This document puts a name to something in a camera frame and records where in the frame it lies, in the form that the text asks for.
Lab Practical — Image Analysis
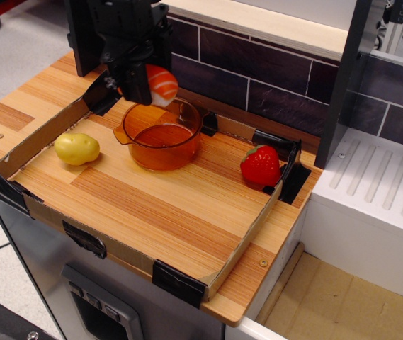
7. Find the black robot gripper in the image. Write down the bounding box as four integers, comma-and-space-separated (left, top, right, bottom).
90, 1, 173, 105

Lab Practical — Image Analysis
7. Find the red toy strawberry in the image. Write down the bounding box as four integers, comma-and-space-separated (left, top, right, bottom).
240, 144, 281, 186

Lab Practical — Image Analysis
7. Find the grey toy oven front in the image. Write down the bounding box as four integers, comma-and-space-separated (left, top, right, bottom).
62, 265, 144, 339

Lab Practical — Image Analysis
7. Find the white toy sink drainboard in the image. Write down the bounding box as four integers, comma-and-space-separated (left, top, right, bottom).
301, 129, 403, 296

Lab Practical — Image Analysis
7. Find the orange transparent plastic pot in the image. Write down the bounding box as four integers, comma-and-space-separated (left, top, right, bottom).
113, 98, 208, 171

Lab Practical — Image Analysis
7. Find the salmon nigiri sushi toy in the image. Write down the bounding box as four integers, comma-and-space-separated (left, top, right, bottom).
146, 64, 179, 107

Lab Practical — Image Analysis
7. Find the cardboard fence with black tape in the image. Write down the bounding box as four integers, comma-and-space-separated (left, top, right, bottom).
0, 81, 319, 311

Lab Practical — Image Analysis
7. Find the black vertical post left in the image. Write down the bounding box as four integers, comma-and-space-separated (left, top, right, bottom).
64, 0, 104, 77

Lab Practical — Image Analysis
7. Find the dark grey vertical post right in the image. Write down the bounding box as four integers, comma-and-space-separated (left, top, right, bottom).
314, 0, 385, 169

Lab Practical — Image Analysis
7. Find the yellow toy potato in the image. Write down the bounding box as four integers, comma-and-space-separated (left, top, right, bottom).
54, 132, 100, 166

